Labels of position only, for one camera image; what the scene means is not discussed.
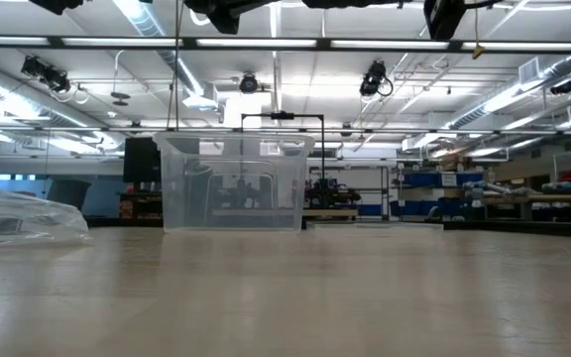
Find black monitor screen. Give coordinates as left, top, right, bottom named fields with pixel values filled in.
left=123, top=137, right=163, bottom=183

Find black red background robot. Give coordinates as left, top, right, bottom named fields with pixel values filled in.
left=304, top=177, right=362, bottom=208

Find blue storage bin shelf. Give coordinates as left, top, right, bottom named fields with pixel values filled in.
left=398, top=171, right=486, bottom=219

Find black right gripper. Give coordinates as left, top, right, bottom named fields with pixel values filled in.
left=422, top=0, right=468, bottom=41

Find thin black hanging cables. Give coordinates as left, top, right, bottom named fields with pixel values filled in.
left=166, top=0, right=187, bottom=131

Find thin black gantry frame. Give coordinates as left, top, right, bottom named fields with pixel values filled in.
left=241, top=111, right=326, bottom=197

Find dark grey trash bin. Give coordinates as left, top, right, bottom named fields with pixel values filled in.
left=47, top=178, right=92, bottom=212

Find round black ceiling camera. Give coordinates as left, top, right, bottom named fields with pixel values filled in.
left=239, top=72, right=260, bottom=94

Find grey wrapped bundle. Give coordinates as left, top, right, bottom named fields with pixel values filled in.
left=541, top=180, right=571, bottom=195
left=461, top=178, right=539, bottom=199

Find black ceiling camera with cable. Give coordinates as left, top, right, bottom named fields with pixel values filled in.
left=359, top=59, right=395, bottom=98

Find clear plastic storage bin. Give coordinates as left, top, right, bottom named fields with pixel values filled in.
left=154, top=131, right=316, bottom=234

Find silver ceiling air duct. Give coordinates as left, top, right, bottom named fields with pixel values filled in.
left=116, top=0, right=205, bottom=95

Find black ceiling camera cluster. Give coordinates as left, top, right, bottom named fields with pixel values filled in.
left=20, top=55, right=72, bottom=94

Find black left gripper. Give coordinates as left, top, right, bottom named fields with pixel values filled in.
left=183, top=0, right=280, bottom=36

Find white ceiling air vent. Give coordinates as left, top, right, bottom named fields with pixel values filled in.
left=517, top=57, right=544, bottom=85

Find wooden workbench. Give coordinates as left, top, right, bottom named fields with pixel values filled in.
left=483, top=192, right=571, bottom=222

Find clear plastic bag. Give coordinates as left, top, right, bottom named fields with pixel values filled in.
left=0, top=187, right=93, bottom=247

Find black overhead frame bar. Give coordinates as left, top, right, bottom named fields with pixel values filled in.
left=0, top=34, right=571, bottom=55

